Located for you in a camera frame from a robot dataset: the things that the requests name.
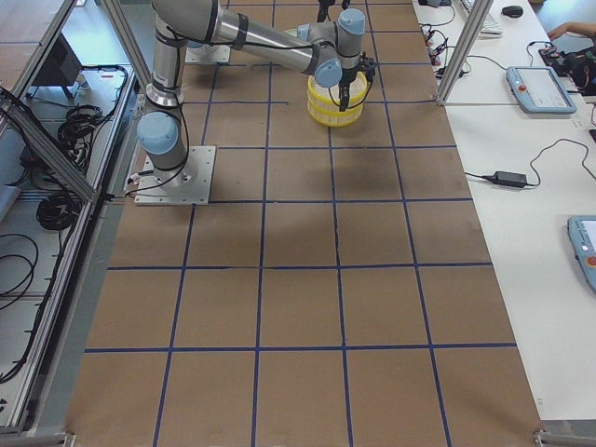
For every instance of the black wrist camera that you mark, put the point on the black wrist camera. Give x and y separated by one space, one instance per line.
368 67

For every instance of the yellow steamer layer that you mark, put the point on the yellow steamer layer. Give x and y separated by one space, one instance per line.
329 98
329 116

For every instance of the yellow steamer bottom layer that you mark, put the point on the yellow steamer bottom layer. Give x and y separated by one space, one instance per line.
329 116

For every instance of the yellow steamer top layer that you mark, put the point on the yellow steamer top layer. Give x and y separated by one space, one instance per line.
329 98

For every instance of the teach pendant far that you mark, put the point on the teach pendant far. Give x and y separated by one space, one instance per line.
538 90

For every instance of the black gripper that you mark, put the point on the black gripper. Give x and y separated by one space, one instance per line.
345 86

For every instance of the teach pendant near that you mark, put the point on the teach pendant near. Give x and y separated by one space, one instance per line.
581 231

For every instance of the teach pendant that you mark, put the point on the teach pendant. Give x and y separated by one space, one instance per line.
581 231
538 90

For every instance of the black power adapter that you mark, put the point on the black power adapter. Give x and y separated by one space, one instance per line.
506 178

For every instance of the aluminium frame post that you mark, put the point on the aluminium frame post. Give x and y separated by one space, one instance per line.
465 41

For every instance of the black computer mouse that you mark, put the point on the black computer mouse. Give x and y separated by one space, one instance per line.
512 11

